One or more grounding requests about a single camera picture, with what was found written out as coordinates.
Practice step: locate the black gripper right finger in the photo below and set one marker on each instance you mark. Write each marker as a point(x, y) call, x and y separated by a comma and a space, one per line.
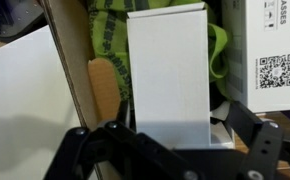
point(261, 150)

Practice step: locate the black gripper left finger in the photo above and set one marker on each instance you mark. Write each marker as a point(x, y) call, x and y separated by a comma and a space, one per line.
point(118, 153)

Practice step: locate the small white box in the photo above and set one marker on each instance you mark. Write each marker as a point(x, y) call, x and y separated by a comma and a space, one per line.
point(168, 73)

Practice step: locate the white box with QR code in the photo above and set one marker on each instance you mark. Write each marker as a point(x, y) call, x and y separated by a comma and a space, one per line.
point(271, 50)

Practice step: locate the green printed cloth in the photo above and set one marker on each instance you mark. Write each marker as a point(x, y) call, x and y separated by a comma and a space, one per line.
point(111, 30)

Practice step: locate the grey perforated metal plate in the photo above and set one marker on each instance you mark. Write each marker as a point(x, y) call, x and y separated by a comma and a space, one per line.
point(8, 16)

